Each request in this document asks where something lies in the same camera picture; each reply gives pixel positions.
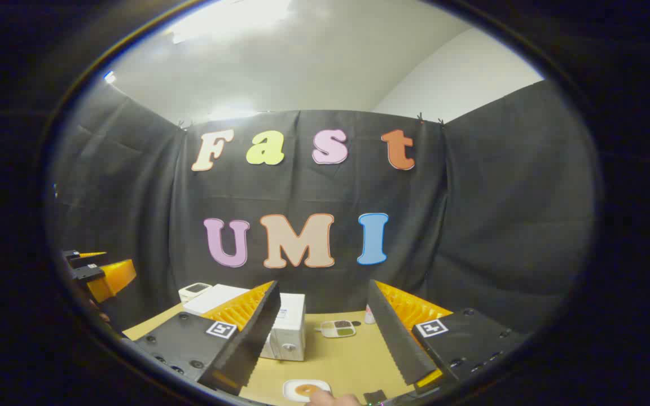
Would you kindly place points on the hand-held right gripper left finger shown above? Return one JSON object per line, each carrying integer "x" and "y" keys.
{"x": 249, "y": 338}

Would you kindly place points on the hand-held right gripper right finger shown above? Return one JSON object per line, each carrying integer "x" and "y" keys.
{"x": 395, "y": 332}

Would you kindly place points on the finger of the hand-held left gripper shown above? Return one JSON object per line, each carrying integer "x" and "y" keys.
{"x": 112, "y": 279}
{"x": 85, "y": 261}

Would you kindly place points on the white microwave oven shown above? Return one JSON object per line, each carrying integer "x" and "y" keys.
{"x": 288, "y": 332}

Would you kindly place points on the glazed brown doughnut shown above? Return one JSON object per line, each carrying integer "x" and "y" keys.
{"x": 307, "y": 389}

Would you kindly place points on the small pink label bottle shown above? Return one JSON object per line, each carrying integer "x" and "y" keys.
{"x": 369, "y": 316}

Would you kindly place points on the white divided seasoning tray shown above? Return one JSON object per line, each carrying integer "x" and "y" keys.
{"x": 338, "y": 329}

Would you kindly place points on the white square plate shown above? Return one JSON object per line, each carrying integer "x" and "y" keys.
{"x": 290, "y": 389}

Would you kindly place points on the small white device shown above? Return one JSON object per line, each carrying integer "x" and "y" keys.
{"x": 194, "y": 292}

